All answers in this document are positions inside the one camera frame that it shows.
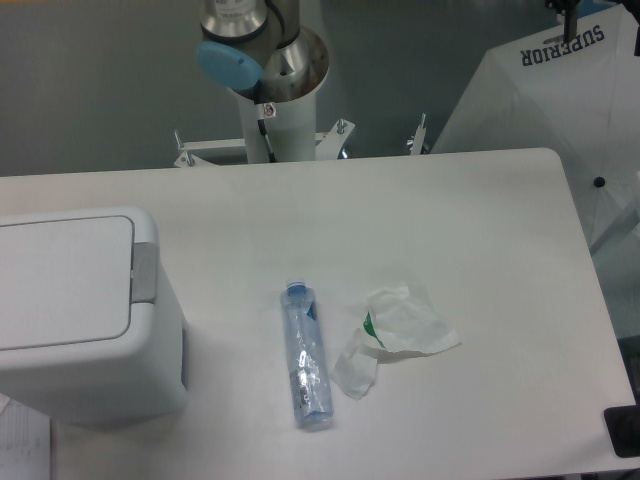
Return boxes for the white trash can lid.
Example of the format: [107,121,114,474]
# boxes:
[1,216,134,350]

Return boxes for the white trash can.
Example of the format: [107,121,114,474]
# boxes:
[1,207,188,424]

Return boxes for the printed paper sheet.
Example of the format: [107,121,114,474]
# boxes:
[1,395,51,480]

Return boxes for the crumpled white plastic wrapper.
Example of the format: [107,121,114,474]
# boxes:
[330,283,461,400]

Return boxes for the white pedestal base frame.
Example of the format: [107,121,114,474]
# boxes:
[173,114,431,168]

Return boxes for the black device at table edge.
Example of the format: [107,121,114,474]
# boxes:
[604,405,639,458]

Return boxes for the grey lid push button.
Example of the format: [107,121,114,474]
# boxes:
[131,242,158,303]

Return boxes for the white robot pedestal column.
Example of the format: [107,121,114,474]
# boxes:
[231,73,320,164]

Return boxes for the black cable on pedestal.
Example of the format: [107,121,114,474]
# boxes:
[256,117,278,164]

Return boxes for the silver robot arm blue cap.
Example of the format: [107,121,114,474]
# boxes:
[197,0,329,104]

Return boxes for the clear plastic water bottle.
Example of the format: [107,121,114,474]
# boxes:
[280,277,334,431]

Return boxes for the white umbrella with lettering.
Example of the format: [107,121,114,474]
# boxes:
[433,5,639,244]

